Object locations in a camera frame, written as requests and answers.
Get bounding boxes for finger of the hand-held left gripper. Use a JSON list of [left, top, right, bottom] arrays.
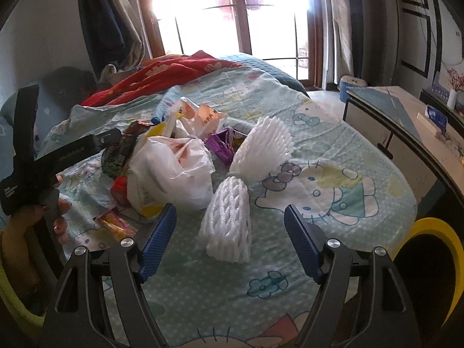
[[58, 128, 123, 170]]

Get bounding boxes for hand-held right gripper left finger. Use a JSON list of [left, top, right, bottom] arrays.
[[39, 203, 178, 348]]

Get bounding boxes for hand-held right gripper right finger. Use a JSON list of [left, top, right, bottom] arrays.
[[284, 204, 441, 348]]

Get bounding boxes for yellow and white packet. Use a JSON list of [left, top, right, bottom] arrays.
[[126, 167, 167, 222]]

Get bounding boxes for white foam fruit net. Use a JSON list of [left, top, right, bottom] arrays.
[[199, 116, 295, 263]]

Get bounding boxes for purple snack wrapper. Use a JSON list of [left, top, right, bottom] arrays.
[[203, 127, 251, 169]]

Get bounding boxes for person's left hand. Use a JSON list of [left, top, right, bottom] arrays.
[[51, 175, 72, 244]]

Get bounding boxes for dark snack packet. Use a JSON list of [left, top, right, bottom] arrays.
[[101, 121, 156, 178]]

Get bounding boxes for grey blue pillow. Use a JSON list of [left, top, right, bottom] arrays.
[[0, 66, 98, 175]]

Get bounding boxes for grey cloth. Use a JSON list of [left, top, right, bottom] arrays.
[[99, 63, 120, 84]]

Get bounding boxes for red floral blanket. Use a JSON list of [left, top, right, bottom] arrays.
[[79, 50, 251, 107]]

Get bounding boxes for orange cloth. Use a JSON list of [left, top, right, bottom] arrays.
[[145, 54, 189, 66]]

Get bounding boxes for cartoon cat printed blanket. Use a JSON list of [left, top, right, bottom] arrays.
[[38, 63, 417, 348]]

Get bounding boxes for orange and white plastic bag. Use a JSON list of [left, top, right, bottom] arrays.
[[165, 97, 228, 140]]

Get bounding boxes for dark blue curtain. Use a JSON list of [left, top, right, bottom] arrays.
[[78, 0, 126, 77]]

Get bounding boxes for yellow-green plastic basin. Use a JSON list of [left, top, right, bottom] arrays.
[[0, 261, 48, 345]]

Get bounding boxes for beige curtain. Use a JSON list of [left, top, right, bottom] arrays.
[[105, 0, 146, 62]]

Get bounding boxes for white side table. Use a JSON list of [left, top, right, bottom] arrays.
[[342, 85, 464, 207]]

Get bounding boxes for blue board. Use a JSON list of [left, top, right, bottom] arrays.
[[348, 86, 423, 142]]

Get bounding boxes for blue waste bin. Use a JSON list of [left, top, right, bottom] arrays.
[[338, 75, 367, 101]]

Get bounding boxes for blue quilt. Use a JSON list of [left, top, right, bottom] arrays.
[[217, 54, 310, 97]]

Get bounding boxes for blue tissue packet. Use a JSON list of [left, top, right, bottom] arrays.
[[425, 104, 450, 131]]

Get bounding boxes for white curtain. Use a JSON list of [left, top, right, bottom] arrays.
[[324, 0, 363, 88]]

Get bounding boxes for pink flowers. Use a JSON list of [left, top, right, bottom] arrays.
[[447, 67, 464, 91]]

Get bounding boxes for wooden window frame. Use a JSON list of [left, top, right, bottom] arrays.
[[136, 0, 327, 88]]

